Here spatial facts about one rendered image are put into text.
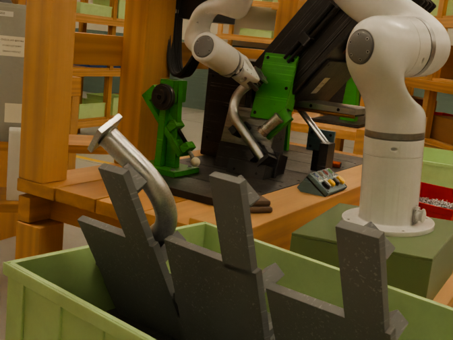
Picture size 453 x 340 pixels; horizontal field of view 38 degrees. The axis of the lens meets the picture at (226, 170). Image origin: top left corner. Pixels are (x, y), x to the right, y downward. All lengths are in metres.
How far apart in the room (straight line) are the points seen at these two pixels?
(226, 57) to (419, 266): 0.84
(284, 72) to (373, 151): 0.77
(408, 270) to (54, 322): 0.65
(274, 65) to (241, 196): 1.38
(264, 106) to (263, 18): 9.79
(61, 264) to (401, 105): 0.70
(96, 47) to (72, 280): 1.06
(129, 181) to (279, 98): 1.27
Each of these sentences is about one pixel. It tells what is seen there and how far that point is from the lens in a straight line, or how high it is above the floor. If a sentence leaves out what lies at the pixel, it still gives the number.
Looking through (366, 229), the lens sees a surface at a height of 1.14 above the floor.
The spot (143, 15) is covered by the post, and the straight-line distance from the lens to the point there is 2.02.
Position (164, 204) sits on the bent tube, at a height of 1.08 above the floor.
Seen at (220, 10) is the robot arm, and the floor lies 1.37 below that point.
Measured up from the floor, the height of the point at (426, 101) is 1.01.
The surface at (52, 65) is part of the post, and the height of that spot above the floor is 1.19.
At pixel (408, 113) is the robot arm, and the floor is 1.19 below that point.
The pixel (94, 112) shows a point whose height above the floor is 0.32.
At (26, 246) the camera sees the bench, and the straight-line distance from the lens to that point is 1.85.
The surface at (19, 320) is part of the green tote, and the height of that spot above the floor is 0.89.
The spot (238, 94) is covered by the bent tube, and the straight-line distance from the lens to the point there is 2.04.
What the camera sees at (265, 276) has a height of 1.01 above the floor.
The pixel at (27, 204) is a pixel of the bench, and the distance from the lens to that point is 1.82.
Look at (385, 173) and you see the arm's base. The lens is 1.33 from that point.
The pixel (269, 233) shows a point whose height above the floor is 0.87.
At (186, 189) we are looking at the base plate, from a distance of 1.74.
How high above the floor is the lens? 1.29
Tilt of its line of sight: 11 degrees down
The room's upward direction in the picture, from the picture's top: 6 degrees clockwise
